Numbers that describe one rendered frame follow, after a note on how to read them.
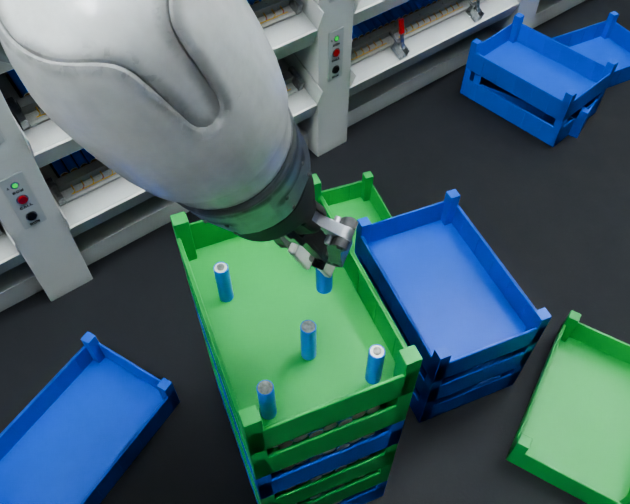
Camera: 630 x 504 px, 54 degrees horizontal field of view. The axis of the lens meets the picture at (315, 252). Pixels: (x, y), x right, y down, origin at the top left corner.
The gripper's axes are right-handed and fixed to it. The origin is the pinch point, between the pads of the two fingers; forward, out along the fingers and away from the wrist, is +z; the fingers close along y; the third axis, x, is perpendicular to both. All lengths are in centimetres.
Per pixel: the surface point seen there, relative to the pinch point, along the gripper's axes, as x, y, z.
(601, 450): -5, 43, 63
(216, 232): 0.4, -19.1, 16.4
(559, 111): 67, 15, 85
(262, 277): -2.8, -10.8, 17.5
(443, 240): 20, 5, 56
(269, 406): -16.2, -0.1, 7.3
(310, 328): -6.8, 0.3, 8.7
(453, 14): 85, -18, 83
